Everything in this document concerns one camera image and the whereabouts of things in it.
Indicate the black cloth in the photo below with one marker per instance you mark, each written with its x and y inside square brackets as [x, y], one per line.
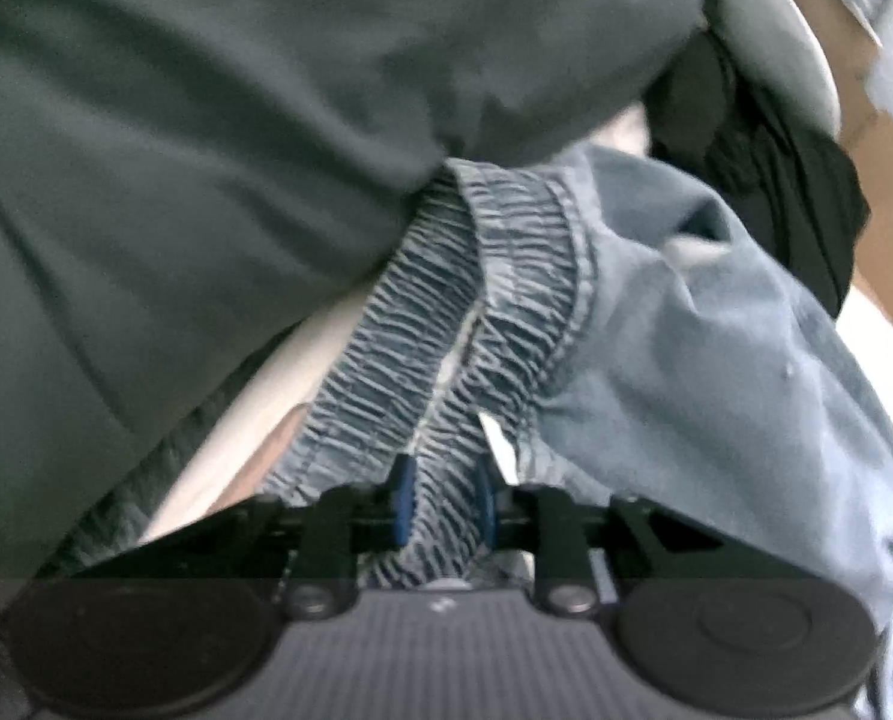
[776, 180]

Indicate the dark grey pillow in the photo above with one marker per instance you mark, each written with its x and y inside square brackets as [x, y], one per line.
[229, 127]

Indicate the flattened cardboard box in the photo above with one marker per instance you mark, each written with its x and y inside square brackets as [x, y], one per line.
[889, 202]

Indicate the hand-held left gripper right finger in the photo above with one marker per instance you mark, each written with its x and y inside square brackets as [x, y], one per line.
[484, 502]

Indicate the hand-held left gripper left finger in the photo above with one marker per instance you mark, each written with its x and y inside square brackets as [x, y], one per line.
[404, 499]

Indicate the blue denim pants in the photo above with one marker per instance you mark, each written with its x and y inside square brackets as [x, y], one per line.
[679, 390]

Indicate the bear printed bedsheet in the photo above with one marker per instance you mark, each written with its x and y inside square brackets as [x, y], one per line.
[266, 405]

